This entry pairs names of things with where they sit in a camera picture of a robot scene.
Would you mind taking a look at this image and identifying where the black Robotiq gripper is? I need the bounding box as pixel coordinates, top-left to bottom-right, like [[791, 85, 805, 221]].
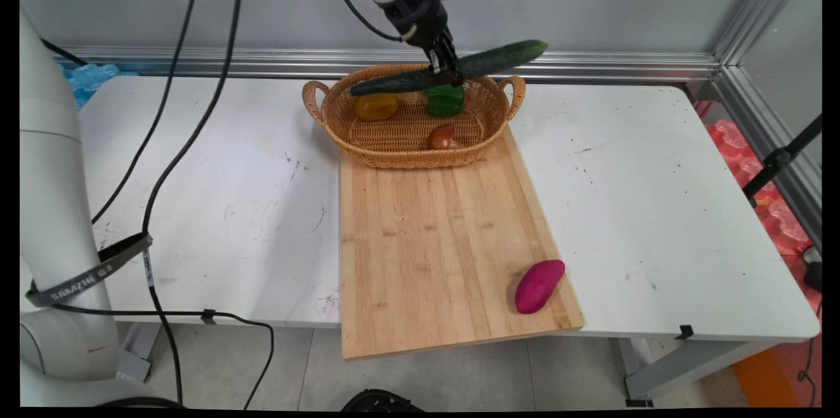
[[382, 0, 465, 87]]

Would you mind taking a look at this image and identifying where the thick black labelled cable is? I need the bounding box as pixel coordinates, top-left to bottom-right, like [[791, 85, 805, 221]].
[[140, 0, 247, 406]]

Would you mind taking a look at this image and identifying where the woven wicker basket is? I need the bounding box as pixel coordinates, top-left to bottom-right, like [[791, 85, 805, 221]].
[[302, 63, 527, 170]]

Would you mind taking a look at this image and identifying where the blue plastic bag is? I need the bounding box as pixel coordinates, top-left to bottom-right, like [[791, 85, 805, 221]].
[[61, 62, 140, 111]]

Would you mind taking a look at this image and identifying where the black looping floor cable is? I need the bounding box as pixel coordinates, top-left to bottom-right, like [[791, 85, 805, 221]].
[[51, 303, 276, 409]]

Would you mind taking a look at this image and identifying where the long dark green cucumber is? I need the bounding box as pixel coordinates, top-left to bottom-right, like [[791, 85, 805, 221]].
[[348, 39, 550, 98]]

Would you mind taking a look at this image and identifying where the pink bubble wrap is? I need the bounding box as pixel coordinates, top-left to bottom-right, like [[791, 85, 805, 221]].
[[694, 99, 822, 259]]

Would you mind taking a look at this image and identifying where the green bell pepper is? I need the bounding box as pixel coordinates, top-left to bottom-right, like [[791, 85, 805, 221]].
[[424, 83, 467, 119]]

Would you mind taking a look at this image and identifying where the black velcro cable strap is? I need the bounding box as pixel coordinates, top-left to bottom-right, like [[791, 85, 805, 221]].
[[25, 232, 154, 309]]

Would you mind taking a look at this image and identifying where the wooden cutting board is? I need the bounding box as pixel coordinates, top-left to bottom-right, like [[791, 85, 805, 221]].
[[339, 123, 585, 362]]

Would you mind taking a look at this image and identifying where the black tripod stand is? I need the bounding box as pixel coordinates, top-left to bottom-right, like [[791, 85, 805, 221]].
[[742, 114, 822, 209]]

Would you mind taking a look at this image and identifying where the horizontal aluminium frame rail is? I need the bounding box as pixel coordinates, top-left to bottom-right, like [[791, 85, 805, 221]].
[[51, 46, 723, 85]]

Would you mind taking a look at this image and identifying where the thin black adapter cable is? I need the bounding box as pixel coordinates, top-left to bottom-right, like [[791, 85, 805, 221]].
[[797, 299, 822, 408]]

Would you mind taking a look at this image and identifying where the purple sweet potato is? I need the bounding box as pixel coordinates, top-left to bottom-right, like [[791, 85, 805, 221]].
[[514, 259, 566, 315]]

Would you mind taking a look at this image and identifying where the yellow bell pepper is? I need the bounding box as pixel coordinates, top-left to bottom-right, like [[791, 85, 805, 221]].
[[354, 93, 400, 123]]

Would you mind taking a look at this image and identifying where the black power adapter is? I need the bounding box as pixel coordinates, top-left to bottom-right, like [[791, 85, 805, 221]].
[[801, 245, 822, 295]]

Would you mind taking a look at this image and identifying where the grey table leg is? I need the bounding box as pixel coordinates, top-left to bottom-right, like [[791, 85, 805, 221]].
[[117, 322, 163, 384], [617, 337, 779, 408]]

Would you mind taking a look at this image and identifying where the aluminium side frame rail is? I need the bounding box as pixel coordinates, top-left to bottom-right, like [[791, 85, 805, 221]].
[[711, 66, 822, 255]]

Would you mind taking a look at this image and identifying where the slanted aluminium frame post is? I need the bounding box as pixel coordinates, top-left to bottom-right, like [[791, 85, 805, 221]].
[[711, 0, 821, 68]]

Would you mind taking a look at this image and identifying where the black round floor object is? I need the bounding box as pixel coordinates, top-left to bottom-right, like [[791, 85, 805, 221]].
[[341, 388, 425, 413]]

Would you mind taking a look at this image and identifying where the orange floor item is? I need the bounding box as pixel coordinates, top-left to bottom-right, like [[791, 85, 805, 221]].
[[731, 348, 789, 408]]

